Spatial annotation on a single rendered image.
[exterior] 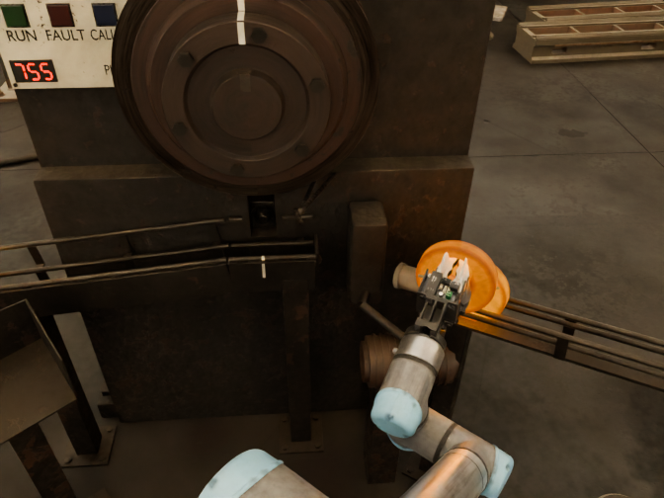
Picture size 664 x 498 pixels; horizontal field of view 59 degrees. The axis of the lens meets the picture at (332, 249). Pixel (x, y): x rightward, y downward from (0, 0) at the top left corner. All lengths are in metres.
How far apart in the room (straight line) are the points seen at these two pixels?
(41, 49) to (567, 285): 1.97
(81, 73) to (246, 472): 0.86
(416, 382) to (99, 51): 0.85
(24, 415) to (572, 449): 1.47
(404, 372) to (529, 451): 1.03
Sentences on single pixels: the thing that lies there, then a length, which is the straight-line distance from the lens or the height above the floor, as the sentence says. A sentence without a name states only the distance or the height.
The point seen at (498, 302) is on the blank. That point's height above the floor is 0.71.
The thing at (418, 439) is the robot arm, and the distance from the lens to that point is 1.01.
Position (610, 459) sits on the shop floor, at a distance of 1.99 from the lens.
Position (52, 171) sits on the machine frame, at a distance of 1.41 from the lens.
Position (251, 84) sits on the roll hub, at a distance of 0.99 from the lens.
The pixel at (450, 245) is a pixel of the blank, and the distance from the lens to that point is 1.10.
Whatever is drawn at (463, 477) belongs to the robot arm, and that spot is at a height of 0.78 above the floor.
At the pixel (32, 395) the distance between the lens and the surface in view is 1.31.
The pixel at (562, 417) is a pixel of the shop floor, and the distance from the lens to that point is 2.03.
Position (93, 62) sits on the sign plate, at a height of 1.11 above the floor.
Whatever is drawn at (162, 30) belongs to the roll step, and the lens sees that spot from 1.04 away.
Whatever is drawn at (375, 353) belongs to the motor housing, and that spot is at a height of 0.53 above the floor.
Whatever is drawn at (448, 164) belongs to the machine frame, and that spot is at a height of 0.87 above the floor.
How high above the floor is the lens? 1.55
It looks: 39 degrees down
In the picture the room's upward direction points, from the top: 1 degrees clockwise
